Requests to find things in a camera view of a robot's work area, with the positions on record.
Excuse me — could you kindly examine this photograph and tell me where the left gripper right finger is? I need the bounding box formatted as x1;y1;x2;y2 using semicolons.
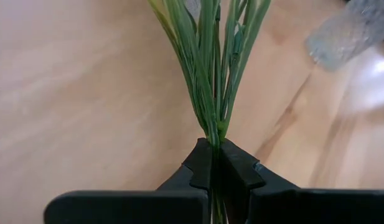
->
220;138;384;224

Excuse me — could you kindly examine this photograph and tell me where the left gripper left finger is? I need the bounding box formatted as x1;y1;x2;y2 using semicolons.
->
44;138;214;224

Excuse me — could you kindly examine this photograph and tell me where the clear glass vase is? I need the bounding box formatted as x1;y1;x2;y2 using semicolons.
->
305;0;384;72

